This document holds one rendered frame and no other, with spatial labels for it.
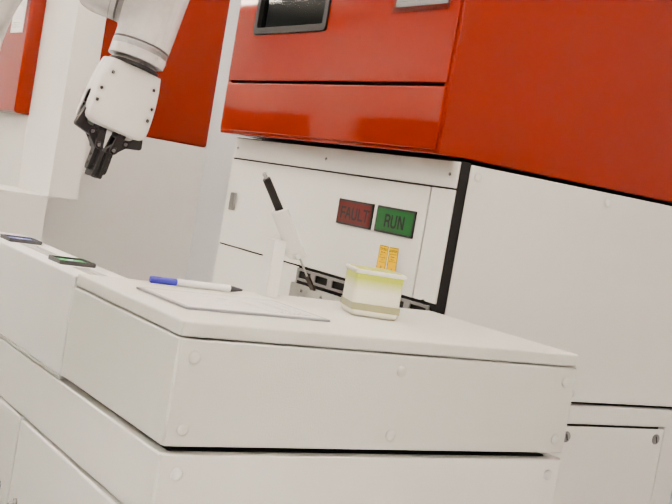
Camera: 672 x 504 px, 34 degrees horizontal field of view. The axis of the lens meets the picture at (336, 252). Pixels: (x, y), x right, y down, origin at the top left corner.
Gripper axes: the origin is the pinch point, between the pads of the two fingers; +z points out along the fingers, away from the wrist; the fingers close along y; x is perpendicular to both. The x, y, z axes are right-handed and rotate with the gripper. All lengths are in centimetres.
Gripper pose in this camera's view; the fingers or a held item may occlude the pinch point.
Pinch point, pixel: (97, 163)
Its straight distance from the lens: 163.3
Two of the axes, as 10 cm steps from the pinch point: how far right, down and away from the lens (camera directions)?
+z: -3.4, 9.4, -0.6
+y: -7.7, -3.1, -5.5
